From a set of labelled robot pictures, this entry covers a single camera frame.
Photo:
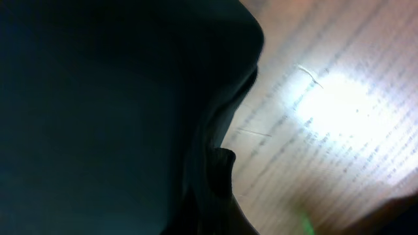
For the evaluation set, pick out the black t-shirt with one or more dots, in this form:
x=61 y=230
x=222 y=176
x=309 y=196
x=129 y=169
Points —
x=113 y=114

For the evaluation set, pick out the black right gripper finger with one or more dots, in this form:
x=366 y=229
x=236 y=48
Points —
x=397 y=216

